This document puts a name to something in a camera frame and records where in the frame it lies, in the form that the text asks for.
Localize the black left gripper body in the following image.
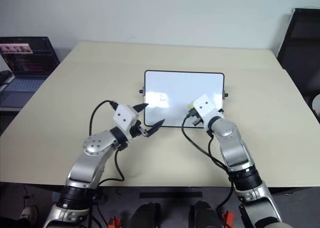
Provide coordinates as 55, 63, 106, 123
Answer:
129, 119, 149, 140

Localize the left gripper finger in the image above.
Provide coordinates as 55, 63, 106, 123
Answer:
132, 102, 150, 114
143, 118, 166, 139

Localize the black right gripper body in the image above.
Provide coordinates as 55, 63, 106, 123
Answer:
187, 107, 203, 127

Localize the black-framed whiteboard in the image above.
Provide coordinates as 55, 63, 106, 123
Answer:
138, 69, 229, 129

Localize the black flat strip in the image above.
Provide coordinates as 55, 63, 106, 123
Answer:
138, 191, 204, 200

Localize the dark rounded shape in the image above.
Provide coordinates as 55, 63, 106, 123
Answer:
188, 200, 223, 228
129, 202, 162, 228

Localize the orange clamp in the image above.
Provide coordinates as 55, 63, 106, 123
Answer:
220, 210, 235, 228
107, 215, 123, 228

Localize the white rounded object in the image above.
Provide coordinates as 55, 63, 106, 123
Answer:
311, 93, 320, 126

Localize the black chair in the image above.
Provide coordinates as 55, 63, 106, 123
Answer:
275, 7, 320, 103

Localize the open laptop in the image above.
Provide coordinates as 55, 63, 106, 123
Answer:
0, 36, 61, 109

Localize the black object beside laptop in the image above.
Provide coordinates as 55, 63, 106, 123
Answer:
0, 70, 14, 86

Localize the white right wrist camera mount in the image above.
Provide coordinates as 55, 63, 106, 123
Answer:
191, 93, 225, 133

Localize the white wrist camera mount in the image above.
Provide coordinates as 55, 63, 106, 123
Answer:
191, 93, 225, 133
112, 104, 141, 142

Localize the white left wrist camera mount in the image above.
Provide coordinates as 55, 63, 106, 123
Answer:
112, 104, 141, 142

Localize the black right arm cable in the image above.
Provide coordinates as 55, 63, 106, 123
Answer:
180, 110, 236, 215

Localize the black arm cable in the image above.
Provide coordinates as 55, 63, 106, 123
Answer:
180, 110, 236, 215
88, 100, 126, 183

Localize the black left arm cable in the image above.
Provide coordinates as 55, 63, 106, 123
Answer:
88, 100, 126, 183

